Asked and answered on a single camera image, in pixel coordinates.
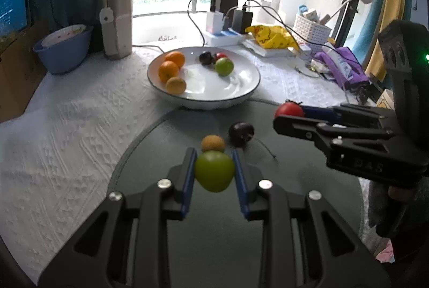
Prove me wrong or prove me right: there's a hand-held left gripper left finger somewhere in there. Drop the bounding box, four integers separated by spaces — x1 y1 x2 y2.
38 147 198 288

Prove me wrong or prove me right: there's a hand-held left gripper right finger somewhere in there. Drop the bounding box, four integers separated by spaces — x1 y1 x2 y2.
231 149 393 288

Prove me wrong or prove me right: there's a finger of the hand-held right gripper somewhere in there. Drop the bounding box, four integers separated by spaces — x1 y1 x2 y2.
273 114 395 148
299 103 397 130

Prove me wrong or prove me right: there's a red tomato with green calyx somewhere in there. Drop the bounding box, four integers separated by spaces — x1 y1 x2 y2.
275 101 305 119

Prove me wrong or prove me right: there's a green plum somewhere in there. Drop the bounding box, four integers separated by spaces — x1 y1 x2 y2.
194 150 235 193
214 57 234 77

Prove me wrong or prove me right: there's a white plate with dark rim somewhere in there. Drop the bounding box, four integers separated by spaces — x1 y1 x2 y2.
147 46 261 111

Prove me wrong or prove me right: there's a small orange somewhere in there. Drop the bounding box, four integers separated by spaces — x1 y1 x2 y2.
164 51 186 69
158 61 180 83
166 76 187 95

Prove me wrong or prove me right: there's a person's right hand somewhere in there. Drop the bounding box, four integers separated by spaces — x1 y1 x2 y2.
387 185 419 205

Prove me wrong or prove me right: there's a yellow kumquat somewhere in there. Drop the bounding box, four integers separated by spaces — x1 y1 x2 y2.
201 135 226 153

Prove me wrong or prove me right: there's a purple cloth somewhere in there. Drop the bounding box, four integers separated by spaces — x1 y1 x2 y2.
313 46 370 91

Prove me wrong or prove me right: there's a white tube with blue print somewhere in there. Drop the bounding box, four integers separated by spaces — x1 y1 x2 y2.
322 42 356 85

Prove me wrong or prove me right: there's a grey round placemat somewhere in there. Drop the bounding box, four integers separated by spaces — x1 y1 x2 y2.
107 99 367 288

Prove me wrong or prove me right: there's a white tissue pack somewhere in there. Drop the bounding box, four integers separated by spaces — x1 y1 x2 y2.
242 39 303 58

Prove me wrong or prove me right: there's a white perforated basket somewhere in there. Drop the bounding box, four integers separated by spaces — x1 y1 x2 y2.
293 14 331 46

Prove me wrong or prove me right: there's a yellow plastic bag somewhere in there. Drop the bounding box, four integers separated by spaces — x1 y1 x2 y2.
245 25 299 50

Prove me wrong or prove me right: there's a blue white packet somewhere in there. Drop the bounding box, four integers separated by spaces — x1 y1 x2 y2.
298 5 319 20

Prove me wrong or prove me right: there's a white power strip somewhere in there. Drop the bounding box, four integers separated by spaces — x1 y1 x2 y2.
204 28 250 47

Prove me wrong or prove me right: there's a black charger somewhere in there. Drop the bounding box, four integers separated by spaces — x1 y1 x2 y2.
232 9 253 34

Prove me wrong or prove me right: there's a white charger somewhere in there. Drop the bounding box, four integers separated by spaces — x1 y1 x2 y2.
206 10 224 34

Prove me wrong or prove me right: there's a steel thermos with white tag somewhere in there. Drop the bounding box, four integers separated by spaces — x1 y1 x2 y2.
95 0 134 60

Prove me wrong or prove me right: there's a blue plastic bowl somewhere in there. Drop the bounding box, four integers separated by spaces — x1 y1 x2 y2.
33 25 94 75

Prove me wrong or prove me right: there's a white patterned bowl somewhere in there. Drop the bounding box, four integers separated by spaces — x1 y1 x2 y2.
42 24 88 48

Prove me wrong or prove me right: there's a tablet with blue screen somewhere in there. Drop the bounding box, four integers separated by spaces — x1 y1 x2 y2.
0 0 30 41

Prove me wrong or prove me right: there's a black cable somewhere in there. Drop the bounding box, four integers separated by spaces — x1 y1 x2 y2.
225 0 351 96
134 0 216 49

